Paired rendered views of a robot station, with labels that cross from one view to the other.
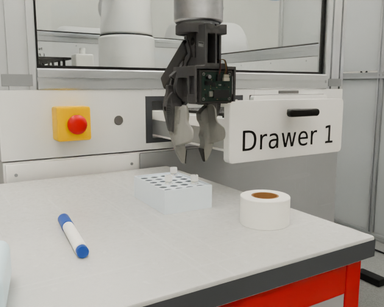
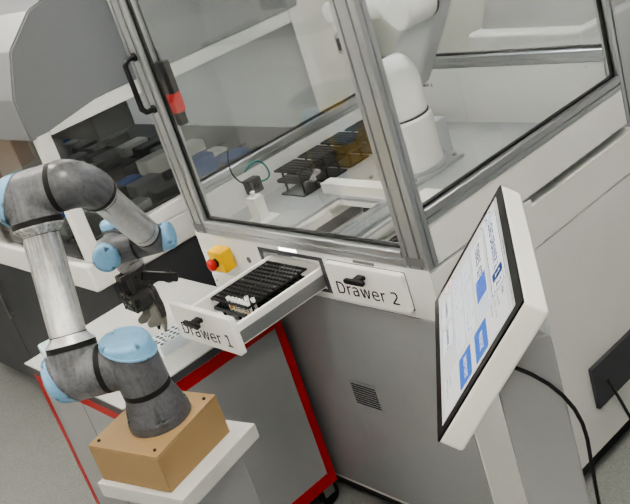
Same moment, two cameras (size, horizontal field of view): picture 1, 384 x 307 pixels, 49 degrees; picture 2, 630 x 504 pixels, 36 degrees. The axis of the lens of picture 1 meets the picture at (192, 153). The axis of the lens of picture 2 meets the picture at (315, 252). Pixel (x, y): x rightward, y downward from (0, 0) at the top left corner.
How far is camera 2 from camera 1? 2.92 m
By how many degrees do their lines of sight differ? 83
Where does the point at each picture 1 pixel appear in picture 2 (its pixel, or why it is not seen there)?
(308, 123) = (212, 329)
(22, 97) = (204, 237)
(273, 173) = (375, 337)
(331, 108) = (223, 324)
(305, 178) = (413, 355)
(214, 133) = (155, 321)
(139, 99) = (254, 248)
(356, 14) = not seen: outside the picture
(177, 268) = not seen: hidden behind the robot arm
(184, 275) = not seen: hidden behind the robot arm
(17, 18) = (187, 193)
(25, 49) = (197, 209)
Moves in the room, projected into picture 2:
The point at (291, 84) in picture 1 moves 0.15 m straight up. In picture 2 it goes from (362, 256) to (345, 204)
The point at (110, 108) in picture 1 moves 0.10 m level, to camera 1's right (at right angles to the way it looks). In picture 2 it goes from (242, 251) to (246, 262)
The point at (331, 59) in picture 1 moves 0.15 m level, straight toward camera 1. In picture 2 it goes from (403, 235) to (344, 249)
